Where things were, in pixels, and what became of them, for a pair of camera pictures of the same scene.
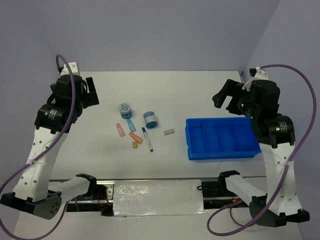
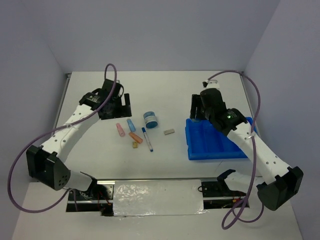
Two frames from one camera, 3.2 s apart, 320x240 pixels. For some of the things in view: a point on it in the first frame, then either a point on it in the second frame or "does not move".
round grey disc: [150, 119] does not move
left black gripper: [91, 99] → [124, 111]
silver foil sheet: [147, 197] does not move
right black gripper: [230, 87] → [196, 101]
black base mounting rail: [215, 195] does not move
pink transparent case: [120, 130] does not move
